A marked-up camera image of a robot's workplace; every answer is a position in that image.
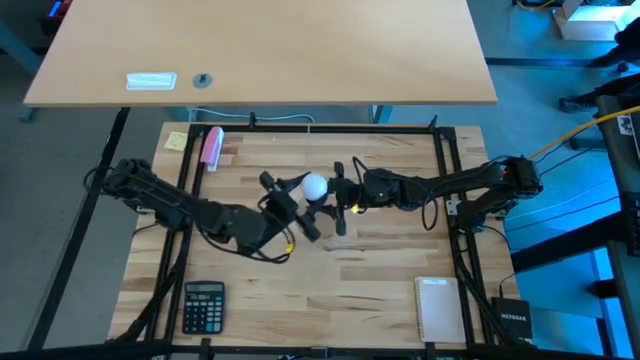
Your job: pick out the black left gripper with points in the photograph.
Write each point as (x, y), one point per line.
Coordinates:
(284, 202)

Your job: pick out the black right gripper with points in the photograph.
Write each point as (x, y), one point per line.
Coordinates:
(357, 192)

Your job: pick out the white lightbulb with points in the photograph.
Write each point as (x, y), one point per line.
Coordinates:
(314, 186)

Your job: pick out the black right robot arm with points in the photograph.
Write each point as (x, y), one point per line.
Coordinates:
(450, 182)

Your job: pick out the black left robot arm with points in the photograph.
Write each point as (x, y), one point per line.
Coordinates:
(165, 200)

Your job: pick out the pink white stapler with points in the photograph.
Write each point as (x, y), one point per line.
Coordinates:
(212, 145)

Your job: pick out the yellow sticky note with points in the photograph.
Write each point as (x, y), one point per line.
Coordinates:
(175, 141)

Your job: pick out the light wooden desk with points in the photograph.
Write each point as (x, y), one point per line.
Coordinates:
(300, 50)

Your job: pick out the black calculator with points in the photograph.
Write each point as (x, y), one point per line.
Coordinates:
(203, 310)

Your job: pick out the round grey desk grommet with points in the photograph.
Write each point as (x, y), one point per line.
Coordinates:
(202, 81)

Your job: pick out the white spiral notebook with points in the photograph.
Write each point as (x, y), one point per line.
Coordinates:
(440, 310)

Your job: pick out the black rig stand leg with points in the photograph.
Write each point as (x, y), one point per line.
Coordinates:
(75, 250)

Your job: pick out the black rig cross beam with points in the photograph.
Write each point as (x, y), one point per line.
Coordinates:
(565, 245)

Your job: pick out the black rig base beam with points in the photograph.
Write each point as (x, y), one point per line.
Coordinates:
(100, 351)

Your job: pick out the person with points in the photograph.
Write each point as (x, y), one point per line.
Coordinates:
(575, 104)

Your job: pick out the white box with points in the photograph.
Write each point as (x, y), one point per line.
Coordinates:
(585, 22)

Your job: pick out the dark device with lights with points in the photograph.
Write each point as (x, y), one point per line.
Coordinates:
(55, 12)

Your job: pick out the grey desk leg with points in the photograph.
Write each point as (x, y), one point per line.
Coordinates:
(17, 55)

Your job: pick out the black aluminium table frame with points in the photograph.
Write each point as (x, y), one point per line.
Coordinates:
(400, 129)

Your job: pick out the black Netgear network switch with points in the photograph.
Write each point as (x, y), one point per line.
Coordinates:
(512, 317)

